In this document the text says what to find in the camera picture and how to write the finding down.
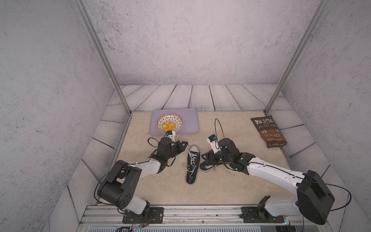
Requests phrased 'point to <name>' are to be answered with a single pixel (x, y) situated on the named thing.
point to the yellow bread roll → (168, 126)
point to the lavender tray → (190, 116)
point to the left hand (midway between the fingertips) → (190, 143)
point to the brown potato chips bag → (269, 130)
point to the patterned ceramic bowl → (176, 119)
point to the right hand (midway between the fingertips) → (206, 154)
